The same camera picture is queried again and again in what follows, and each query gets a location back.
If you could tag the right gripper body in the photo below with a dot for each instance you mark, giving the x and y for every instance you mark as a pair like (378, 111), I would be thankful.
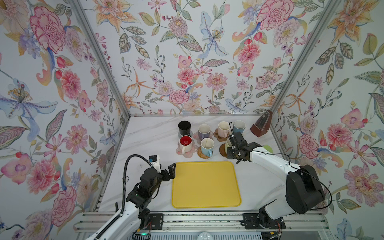
(232, 153)

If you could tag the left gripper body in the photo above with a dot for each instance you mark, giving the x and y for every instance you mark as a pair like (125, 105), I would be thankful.
(159, 179)

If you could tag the green handle mug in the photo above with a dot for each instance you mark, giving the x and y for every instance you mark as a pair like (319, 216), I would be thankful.
(228, 144)

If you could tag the brown wooden round coaster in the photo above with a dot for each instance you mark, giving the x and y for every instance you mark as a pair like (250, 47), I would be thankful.
(222, 150)

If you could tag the teal blue mug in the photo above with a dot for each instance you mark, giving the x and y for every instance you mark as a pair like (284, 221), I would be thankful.
(239, 126)

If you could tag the pink handle mug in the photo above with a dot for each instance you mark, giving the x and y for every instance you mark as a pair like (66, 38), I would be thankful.
(223, 129)

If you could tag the light blue mug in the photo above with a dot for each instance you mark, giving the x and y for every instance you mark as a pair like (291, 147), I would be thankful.
(207, 146)

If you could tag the rattan woven coaster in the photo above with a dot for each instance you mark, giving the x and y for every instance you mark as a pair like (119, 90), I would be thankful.
(201, 155)

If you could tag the purple handle mug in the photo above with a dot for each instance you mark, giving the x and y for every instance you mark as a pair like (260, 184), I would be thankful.
(204, 131)

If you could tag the pink flower coaster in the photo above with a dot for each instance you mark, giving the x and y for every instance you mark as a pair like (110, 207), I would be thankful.
(187, 154)
(198, 140)

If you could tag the red interior mug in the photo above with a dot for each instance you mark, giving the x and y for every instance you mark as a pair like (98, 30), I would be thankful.
(185, 144)

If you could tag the black mug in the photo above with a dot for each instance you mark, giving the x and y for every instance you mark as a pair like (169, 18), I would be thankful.
(184, 127)

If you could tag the brown paw coaster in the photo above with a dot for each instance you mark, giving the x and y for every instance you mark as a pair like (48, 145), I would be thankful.
(220, 139)

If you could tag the grey woven coaster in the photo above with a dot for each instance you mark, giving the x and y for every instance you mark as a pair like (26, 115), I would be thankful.
(189, 134)

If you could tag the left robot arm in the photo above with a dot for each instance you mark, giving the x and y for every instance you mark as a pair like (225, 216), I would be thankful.
(134, 214)

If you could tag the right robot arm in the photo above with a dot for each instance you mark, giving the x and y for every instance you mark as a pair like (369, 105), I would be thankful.
(304, 190)

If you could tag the red brown metronome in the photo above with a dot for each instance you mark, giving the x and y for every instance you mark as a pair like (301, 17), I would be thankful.
(262, 125)

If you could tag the yellow tray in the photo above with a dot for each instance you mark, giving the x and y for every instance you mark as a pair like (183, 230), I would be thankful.
(200, 185)

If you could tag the green spatula wooden handle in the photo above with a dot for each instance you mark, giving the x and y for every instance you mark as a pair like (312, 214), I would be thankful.
(268, 148)

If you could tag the aluminium rail base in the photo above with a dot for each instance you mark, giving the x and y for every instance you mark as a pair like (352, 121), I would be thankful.
(227, 221)

